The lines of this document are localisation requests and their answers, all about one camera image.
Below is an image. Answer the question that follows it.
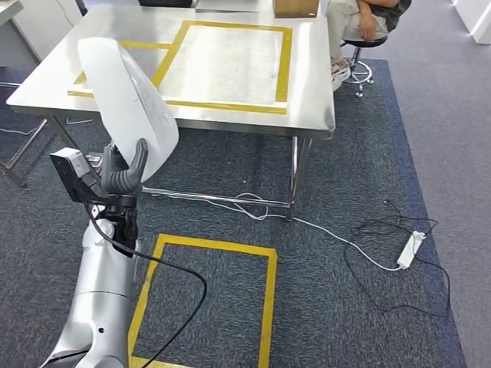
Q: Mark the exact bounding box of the white desk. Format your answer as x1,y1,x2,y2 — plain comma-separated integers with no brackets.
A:
14,0,83,62

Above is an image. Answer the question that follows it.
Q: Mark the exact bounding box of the yellow tape outline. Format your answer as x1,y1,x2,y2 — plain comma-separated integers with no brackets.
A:
66,19,294,116

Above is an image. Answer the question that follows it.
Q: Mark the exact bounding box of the black floor cable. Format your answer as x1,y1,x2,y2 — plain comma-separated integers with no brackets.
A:
343,199,452,318

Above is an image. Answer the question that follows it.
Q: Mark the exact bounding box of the white curved plastic part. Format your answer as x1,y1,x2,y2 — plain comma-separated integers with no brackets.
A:
77,37,180,182

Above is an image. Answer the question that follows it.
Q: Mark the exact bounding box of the white power strip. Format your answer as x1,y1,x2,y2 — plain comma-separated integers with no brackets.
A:
396,229,427,271

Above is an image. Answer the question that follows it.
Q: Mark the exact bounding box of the white floor cable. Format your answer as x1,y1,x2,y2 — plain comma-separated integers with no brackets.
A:
151,192,402,273

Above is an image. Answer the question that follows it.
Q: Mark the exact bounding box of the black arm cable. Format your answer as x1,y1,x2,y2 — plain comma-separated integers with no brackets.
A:
84,202,208,368

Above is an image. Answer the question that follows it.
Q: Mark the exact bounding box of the steel workbench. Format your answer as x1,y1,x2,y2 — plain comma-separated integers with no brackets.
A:
0,4,337,222

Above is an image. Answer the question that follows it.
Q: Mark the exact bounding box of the person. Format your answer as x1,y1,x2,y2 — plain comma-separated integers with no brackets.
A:
326,0,413,93

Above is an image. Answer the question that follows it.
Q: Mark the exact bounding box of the brown cardboard box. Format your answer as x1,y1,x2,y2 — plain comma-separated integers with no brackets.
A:
273,0,320,19

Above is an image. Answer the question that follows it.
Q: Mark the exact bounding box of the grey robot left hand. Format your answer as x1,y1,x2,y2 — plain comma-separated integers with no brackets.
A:
100,138,150,196

